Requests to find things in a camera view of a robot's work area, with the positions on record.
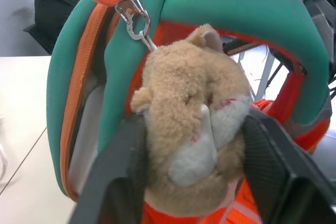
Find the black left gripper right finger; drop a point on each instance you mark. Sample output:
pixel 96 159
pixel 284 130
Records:
pixel 283 171

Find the person in black shirt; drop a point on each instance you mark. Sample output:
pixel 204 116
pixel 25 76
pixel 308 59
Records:
pixel 56 6

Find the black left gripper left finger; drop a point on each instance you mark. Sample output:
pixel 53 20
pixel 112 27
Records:
pixel 115 171

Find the silver carabiner clip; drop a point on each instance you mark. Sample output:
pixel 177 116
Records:
pixel 132 11

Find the orange and teal backpack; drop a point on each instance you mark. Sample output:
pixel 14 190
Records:
pixel 236 1

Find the black chair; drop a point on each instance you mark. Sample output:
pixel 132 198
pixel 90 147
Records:
pixel 39 37

